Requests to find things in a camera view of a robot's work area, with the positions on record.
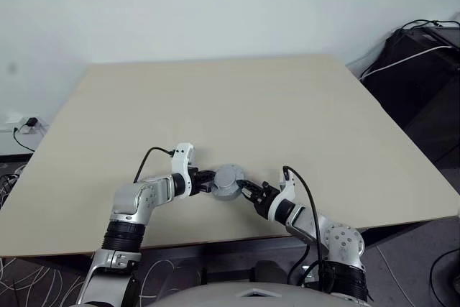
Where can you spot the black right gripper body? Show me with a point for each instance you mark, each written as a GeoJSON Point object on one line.
{"type": "Point", "coordinates": [265, 201]}

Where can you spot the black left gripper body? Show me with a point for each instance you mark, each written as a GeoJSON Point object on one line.
{"type": "Point", "coordinates": [194, 181]}

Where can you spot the grey round motor lid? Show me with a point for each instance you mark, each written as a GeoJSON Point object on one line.
{"type": "Point", "coordinates": [228, 174]}

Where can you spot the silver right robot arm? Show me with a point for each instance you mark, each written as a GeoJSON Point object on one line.
{"type": "Point", "coordinates": [341, 242]}

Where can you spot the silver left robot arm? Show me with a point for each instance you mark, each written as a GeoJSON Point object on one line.
{"type": "Point", "coordinates": [136, 199]}

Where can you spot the grey robot torso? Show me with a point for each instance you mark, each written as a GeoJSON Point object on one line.
{"type": "Point", "coordinates": [248, 294]}

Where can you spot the black power adapter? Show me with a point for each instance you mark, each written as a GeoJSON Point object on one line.
{"type": "Point", "coordinates": [31, 121]}

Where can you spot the black equipment case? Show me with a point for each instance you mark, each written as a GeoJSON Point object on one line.
{"type": "Point", "coordinates": [413, 80]}

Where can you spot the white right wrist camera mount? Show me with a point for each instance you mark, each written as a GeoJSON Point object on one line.
{"type": "Point", "coordinates": [287, 188]}

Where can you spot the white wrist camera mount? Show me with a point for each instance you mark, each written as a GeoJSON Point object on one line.
{"type": "Point", "coordinates": [181, 156]}
{"type": "Point", "coordinates": [287, 188]}

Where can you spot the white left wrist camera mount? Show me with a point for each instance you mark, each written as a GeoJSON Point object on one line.
{"type": "Point", "coordinates": [181, 156]}

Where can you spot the white wall socket strip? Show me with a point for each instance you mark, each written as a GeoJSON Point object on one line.
{"type": "Point", "coordinates": [16, 121]}

